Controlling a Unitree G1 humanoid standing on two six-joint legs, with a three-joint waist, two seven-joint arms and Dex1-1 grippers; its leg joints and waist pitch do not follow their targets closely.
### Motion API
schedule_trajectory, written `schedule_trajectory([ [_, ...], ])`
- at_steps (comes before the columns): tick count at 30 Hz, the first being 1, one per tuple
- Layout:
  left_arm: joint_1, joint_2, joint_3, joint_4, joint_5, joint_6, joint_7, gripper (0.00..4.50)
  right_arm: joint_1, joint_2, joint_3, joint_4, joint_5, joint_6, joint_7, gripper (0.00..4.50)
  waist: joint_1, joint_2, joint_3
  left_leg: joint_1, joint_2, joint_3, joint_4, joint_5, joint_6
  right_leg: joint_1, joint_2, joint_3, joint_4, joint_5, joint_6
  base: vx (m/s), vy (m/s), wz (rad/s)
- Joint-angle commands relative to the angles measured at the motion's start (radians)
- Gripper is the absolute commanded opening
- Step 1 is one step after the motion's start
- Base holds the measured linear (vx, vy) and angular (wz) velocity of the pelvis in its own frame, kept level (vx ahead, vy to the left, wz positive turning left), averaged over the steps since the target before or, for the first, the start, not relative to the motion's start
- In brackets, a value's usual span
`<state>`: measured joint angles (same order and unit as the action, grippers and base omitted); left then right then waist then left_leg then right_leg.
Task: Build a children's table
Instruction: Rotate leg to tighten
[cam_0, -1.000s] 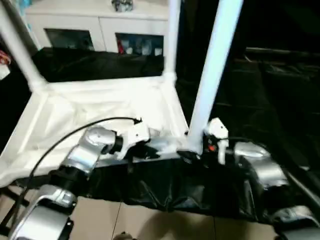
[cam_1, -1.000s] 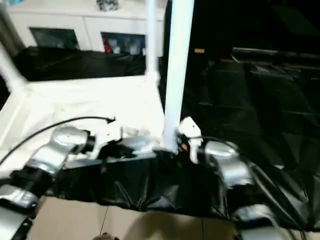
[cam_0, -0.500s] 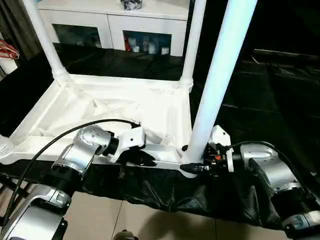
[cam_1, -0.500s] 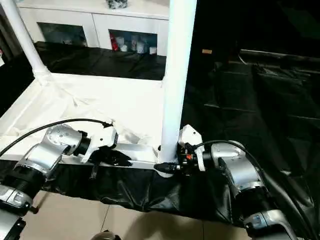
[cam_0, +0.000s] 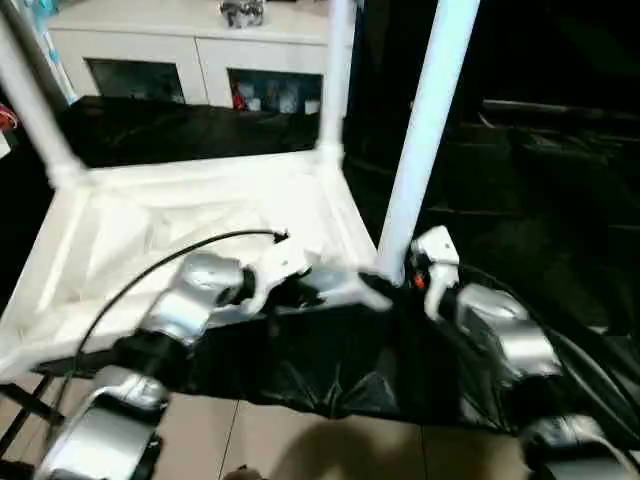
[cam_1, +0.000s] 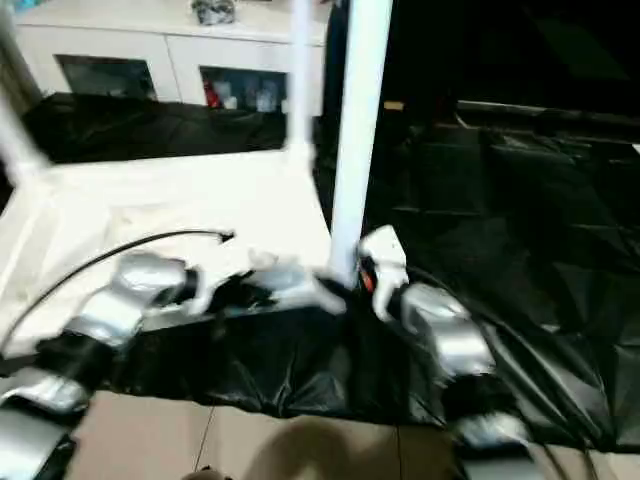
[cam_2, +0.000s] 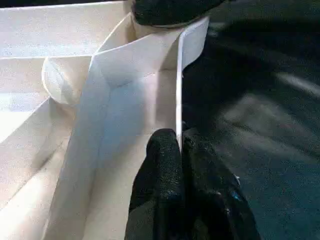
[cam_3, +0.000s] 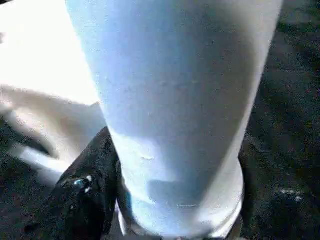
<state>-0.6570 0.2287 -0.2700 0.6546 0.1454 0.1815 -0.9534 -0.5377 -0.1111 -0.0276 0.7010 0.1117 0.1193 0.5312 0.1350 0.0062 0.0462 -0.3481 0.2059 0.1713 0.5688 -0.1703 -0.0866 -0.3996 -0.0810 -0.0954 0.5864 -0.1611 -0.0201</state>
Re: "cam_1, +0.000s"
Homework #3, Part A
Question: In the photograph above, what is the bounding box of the white plastic table leg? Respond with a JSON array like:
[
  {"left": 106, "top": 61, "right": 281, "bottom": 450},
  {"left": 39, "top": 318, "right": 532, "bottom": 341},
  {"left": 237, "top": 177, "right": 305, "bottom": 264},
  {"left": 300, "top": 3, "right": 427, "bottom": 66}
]
[
  {"left": 283, "top": 0, "right": 317, "bottom": 154},
  {"left": 0, "top": 87, "right": 51, "bottom": 187},
  {"left": 327, "top": 0, "right": 394, "bottom": 291}
]

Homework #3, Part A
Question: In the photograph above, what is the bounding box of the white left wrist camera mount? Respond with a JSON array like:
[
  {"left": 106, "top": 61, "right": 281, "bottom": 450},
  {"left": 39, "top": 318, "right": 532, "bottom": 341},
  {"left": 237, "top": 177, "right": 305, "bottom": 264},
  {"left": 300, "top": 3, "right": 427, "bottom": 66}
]
[{"left": 185, "top": 269, "right": 236, "bottom": 317}]

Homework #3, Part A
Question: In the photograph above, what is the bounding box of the black metal bar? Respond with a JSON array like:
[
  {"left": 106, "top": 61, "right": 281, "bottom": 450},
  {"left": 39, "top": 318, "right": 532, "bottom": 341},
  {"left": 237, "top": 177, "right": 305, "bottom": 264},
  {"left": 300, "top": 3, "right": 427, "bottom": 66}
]
[{"left": 455, "top": 98, "right": 640, "bottom": 121}]

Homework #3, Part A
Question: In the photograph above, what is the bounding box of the black mat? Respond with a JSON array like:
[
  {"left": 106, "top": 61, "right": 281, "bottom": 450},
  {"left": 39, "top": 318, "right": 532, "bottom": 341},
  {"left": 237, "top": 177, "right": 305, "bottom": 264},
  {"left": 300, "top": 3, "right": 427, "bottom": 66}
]
[{"left": 0, "top": 92, "right": 640, "bottom": 454}]

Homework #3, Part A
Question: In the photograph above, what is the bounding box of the white plastic table top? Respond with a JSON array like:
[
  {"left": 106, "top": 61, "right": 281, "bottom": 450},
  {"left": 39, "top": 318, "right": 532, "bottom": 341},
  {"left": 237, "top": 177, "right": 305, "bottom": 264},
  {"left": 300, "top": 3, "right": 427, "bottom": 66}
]
[{"left": 0, "top": 142, "right": 349, "bottom": 359}]

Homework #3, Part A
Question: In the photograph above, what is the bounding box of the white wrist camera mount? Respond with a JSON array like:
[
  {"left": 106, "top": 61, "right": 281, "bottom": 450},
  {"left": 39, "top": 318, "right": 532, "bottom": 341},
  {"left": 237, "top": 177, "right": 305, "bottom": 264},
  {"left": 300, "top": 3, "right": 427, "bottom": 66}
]
[
  {"left": 185, "top": 269, "right": 236, "bottom": 317},
  {"left": 357, "top": 223, "right": 407, "bottom": 324}
]

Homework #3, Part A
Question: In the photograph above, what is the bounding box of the grey curtain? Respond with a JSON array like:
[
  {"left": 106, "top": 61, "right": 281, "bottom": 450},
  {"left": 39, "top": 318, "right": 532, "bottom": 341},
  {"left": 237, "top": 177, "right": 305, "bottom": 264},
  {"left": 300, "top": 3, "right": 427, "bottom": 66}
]
[{"left": 0, "top": 0, "right": 44, "bottom": 119}]

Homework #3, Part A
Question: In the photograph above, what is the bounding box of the black left wrist camera cable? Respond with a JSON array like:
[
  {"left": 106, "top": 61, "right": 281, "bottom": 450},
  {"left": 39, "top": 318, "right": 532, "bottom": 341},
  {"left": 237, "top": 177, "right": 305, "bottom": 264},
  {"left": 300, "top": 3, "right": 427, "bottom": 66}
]
[{"left": 0, "top": 228, "right": 237, "bottom": 351}]

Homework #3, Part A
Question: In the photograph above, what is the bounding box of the white glass-door cabinet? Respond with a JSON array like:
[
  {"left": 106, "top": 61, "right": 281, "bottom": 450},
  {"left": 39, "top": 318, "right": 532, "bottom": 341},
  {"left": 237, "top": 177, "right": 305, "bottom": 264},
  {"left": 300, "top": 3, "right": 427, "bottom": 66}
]
[{"left": 14, "top": 0, "right": 331, "bottom": 116}]

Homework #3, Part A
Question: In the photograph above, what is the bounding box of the dark bundled object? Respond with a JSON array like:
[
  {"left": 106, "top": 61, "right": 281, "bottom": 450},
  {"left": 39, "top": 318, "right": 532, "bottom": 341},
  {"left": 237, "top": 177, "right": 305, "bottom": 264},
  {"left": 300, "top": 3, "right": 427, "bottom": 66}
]
[{"left": 190, "top": 0, "right": 239, "bottom": 26}]

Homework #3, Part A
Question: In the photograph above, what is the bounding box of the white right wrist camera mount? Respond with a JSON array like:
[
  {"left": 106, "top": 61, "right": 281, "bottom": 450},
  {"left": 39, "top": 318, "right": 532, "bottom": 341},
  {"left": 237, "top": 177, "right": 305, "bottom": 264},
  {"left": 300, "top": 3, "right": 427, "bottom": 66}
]
[{"left": 357, "top": 223, "right": 407, "bottom": 324}]

